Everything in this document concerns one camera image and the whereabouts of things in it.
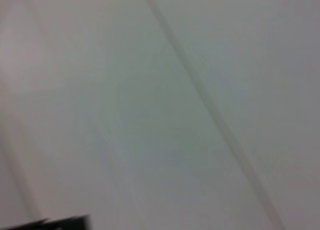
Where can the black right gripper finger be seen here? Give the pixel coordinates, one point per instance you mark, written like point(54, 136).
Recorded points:
point(62, 223)

